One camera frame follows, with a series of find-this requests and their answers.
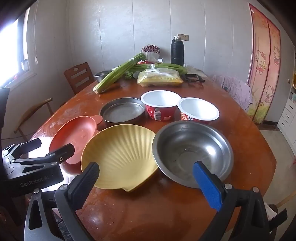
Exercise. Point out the celery bunch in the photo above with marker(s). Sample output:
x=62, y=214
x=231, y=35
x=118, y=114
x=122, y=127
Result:
x=115, y=74

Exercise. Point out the red instant noodle cup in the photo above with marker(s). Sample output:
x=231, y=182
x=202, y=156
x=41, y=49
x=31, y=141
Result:
x=198, y=109
x=159, y=99

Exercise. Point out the bunch of green stalks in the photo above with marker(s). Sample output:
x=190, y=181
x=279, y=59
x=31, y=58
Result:
x=171, y=67

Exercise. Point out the dark red flower bouquet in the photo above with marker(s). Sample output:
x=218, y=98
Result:
x=150, y=49

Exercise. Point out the plastic bag of yellow noodles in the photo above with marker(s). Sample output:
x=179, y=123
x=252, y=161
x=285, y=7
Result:
x=159, y=80

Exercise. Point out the wooden slat-back chair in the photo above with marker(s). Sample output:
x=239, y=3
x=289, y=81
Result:
x=79, y=78

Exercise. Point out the steel basin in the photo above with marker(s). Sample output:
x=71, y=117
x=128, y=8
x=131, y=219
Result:
x=101, y=74

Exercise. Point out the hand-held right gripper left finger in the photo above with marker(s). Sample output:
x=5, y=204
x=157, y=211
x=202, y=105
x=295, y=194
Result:
x=85, y=180

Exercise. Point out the black thermos flask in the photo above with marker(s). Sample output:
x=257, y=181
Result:
x=177, y=52

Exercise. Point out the pink clothing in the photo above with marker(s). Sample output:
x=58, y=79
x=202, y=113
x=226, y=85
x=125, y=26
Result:
x=233, y=90

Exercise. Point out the orange plastic plate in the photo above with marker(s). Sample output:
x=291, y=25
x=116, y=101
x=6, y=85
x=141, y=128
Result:
x=74, y=132

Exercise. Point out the pink cartoon door curtain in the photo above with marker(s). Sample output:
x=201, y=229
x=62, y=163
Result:
x=263, y=64

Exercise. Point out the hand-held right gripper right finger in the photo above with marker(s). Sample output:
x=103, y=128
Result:
x=208, y=185

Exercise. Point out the beige wall socket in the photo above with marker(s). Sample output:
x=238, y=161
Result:
x=183, y=37

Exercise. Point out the white cabinet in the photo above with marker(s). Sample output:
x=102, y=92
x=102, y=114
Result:
x=288, y=113

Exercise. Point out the round steel pan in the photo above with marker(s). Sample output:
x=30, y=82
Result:
x=122, y=112

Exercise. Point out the red snack packet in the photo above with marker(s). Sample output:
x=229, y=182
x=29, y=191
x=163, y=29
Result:
x=144, y=61

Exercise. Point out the dark chair with wooden armrest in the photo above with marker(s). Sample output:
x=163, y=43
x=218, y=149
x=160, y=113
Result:
x=34, y=107

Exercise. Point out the window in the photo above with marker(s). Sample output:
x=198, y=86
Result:
x=11, y=53

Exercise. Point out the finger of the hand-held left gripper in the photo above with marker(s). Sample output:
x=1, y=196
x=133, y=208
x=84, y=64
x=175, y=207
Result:
x=25, y=146
x=61, y=153

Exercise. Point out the large steel bowl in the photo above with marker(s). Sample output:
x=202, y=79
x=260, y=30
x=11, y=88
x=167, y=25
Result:
x=185, y=143

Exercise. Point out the black peeler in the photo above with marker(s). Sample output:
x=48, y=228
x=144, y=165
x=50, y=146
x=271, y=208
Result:
x=194, y=76

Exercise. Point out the yellow shell-shaped plate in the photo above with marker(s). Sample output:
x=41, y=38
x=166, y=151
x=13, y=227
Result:
x=120, y=153

